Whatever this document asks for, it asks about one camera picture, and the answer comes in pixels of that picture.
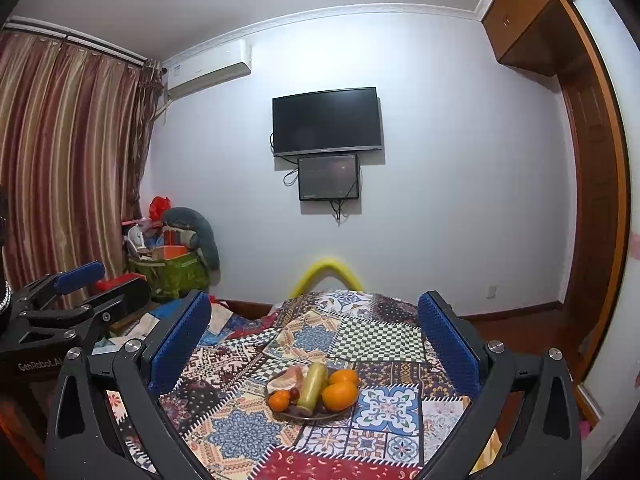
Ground black monitor cables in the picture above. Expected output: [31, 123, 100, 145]
[270, 132, 362, 223]

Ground striped brown curtain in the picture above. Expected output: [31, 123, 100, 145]
[0, 30, 143, 301]

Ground grey neck pillow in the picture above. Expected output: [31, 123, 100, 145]
[162, 206, 221, 271]

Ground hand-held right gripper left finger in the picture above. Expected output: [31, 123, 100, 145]
[45, 290, 221, 480]

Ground purple plate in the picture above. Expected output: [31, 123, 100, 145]
[264, 375, 358, 423]

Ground red box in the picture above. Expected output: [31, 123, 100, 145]
[95, 274, 146, 293]

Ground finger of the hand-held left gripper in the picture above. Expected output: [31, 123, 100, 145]
[12, 277, 152, 356]
[15, 261, 107, 312]

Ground large orange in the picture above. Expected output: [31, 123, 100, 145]
[321, 382, 360, 412]
[327, 369, 361, 388]

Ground yellow-green long fruit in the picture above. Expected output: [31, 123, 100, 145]
[296, 361, 329, 407]

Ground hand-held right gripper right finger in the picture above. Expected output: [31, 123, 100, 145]
[417, 287, 583, 480]

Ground green patterned storage bag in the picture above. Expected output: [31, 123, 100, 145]
[127, 250, 211, 301]

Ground small black monitor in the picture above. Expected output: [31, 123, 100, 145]
[298, 154, 361, 202]

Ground brown fringed curtain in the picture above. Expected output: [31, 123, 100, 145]
[125, 57, 168, 231]

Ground patchwork printed blanket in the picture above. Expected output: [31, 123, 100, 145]
[107, 289, 503, 480]

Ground dark wooden bed frame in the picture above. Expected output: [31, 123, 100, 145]
[220, 297, 281, 318]

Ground yellow foam tube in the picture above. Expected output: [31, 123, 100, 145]
[291, 258, 363, 298]

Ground white curtain rail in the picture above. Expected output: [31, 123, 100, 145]
[2, 16, 163, 68]

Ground black wall television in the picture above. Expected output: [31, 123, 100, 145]
[272, 87, 385, 158]

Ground white air conditioner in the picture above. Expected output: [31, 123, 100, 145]
[162, 39, 252, 101]

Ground pomelo segment with peel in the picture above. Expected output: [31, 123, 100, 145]
[267, 375, 301, 395]

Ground wooden wardrobe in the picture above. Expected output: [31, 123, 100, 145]
[480, 0, 631, 386]

